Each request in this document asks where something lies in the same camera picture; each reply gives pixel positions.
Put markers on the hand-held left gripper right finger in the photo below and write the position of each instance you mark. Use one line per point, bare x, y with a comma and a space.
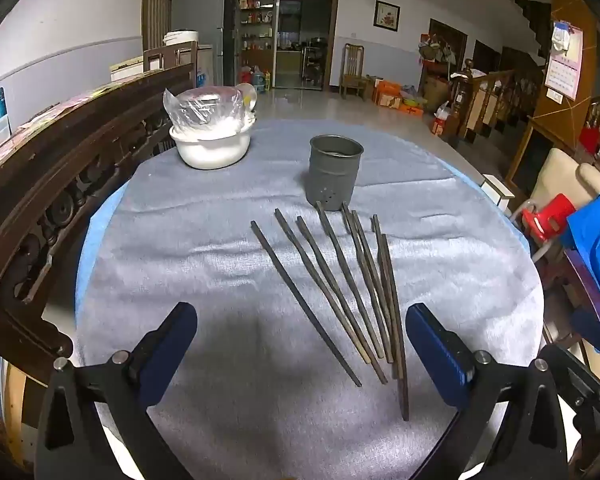
440, 355

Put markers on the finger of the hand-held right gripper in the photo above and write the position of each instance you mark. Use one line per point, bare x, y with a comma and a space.
585, 377

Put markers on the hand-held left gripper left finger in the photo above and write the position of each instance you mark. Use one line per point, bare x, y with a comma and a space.
172, 342

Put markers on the grey metal chopstick holder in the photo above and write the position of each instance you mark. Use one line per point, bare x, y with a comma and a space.
330, 180

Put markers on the grey towel cloth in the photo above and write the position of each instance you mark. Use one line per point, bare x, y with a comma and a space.
205, 260

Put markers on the blue table cloth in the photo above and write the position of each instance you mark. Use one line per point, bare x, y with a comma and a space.
87, 240

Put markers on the red plastic stool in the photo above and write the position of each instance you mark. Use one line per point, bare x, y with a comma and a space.
550, 217

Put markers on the small white stool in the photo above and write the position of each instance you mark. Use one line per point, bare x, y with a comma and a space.
497, 190

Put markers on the cream armchair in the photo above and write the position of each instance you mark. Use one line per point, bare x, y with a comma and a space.
560, 170

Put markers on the clear plastic bag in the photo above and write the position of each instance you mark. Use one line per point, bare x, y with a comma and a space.
205, 107

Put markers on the pink floral blanket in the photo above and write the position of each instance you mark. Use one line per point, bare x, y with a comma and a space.
40, 120

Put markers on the wooden staircase railing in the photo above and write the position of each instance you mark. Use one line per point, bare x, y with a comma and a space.
495, 100

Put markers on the orange cardboard box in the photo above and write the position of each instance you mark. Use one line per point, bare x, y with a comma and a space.
387, 94

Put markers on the water jug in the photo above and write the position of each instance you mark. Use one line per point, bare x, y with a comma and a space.
261, 80

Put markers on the white chest box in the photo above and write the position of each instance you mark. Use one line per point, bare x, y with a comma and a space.
127, 69

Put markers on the wooden chair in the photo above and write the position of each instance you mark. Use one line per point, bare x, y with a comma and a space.
353, 72

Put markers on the white bucket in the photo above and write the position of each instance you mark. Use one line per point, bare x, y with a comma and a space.
180, 39

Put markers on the metal trolley rack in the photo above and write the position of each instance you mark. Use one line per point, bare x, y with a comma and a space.
315, 60

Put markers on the grey refrigerator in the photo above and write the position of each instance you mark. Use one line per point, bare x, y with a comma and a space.
205, 25

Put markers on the dark wooden door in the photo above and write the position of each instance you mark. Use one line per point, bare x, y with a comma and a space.
447, 35

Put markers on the shelf cabinet with bottles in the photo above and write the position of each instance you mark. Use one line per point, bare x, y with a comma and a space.
255, 30

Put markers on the carved dark wooden bed frame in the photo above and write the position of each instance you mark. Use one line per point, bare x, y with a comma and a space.
40, 200

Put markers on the wall calendar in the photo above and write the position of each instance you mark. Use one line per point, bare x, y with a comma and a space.
562, 65

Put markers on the framed wall picture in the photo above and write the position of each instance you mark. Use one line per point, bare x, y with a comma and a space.
386, 16

